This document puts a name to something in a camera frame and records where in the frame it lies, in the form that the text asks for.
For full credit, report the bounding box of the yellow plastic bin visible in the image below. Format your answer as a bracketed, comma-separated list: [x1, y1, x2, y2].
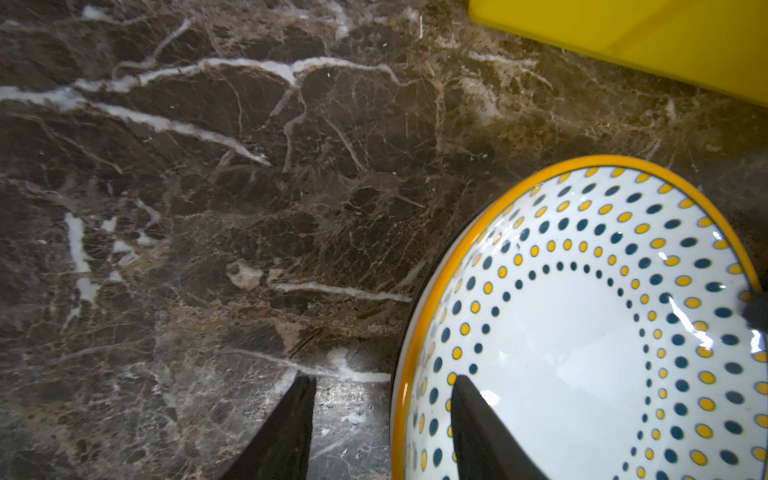
[469, 1, 767, 105]

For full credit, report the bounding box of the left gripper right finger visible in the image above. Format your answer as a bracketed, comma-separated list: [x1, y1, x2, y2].
[451, 375, 546, 480]

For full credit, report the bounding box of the dotted yellow rim plate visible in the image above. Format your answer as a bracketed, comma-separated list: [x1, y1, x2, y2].
[390, 155, 767, 479]

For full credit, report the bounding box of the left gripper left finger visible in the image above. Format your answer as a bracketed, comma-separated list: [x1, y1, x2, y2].
[220, 376, 317, 479]

